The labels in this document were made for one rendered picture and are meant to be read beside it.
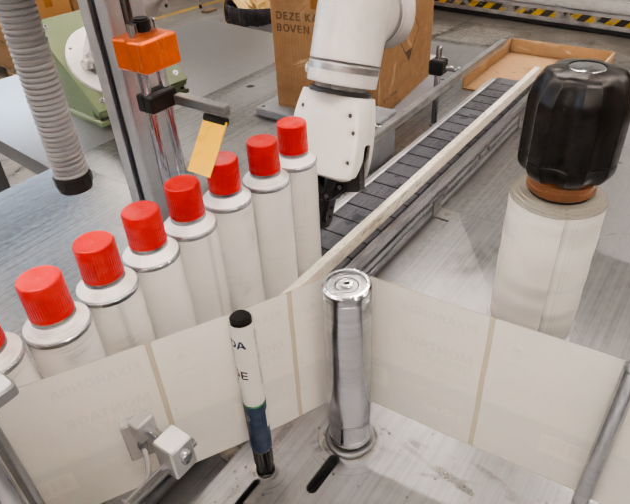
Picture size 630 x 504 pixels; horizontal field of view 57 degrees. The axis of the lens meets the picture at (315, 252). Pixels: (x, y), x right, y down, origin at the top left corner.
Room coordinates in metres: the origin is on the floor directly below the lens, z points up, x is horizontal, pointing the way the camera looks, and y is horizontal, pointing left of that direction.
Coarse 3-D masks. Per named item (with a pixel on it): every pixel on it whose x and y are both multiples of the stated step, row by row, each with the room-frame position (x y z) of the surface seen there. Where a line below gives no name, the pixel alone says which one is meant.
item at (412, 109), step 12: (492, 48) 1.18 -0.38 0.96; (480, 60) 1.12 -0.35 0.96; (456, 72) 1.05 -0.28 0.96; (468, 72) 1.08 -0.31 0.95; (444, 84) 1.00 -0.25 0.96; (432, 96) 0.96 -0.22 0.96; (408, 108) 0.90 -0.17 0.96; (420, 108) 0.92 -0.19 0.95; (396, 120) 0.86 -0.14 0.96; (384, 132) 0.83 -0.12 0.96
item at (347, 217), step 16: (496, 80) 1.22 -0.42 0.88; (512, 80) 1.21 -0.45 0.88; (480, 96) 1.13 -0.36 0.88; (496, 96) 1.13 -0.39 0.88; (464, 112) 1.06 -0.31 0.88; (480, 112) 1.05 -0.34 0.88; (448, 128) 0.99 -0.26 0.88; (464, 128) 0.99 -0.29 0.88; (432, 144) 0.93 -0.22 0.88; (400, 160) 0.88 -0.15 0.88; (416, 160) 0.87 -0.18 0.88; (384, 176) 0.82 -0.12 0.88; (400, 176) 0.82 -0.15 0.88; (432, 176) 0.82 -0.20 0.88; (368, 192) 0.78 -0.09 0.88; (384, 192) 0.77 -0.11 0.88; (416, 192) 0.77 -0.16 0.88; (352, 208) 0.73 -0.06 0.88; (368, 208) 0.73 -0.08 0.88; (400, 208) 0.73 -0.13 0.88; (336, 224) 0.69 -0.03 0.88; (352, 224) 0.69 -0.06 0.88; (384, 224) 0.69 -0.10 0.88; (336, 240) 0.65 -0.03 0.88; (368, 240) 0.65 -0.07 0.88; (352, 256) 0.61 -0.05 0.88
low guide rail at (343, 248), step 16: (528, 80) 1.13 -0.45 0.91; (512, 96) 1.06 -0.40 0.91; (496, 112) 0.99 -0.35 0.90; (480, 128) 0.94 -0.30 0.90; (448, 144) 0.86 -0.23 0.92; (464, 144) 0.88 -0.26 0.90; (432, 160) 0.80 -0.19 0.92; (448, 160) 0.83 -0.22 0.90; (416, 176) 0.76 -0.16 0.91; (400, 192) 0.71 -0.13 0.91; (384, 208) 0.67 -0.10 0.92; (368, 224) 0.64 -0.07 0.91; (352, 240) 0.60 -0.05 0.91; (336, 256) 0.58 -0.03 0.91; (320, 272) 0.55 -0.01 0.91; (288, 288) 0.51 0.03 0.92
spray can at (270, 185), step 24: (264, 144) 0.54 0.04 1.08; (264, 168) 0.53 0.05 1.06; (264, 192) 0.52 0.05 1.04; (288, 192) 0.54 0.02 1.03; (264, 216) 0.52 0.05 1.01; (288, 216) 0.54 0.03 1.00; (264, 240) 0.52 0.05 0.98; (288, 240) 0.53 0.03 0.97; (264, 264) 0.53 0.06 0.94; (288, 264) 0.53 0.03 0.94; (264, 288) 0.53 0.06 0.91
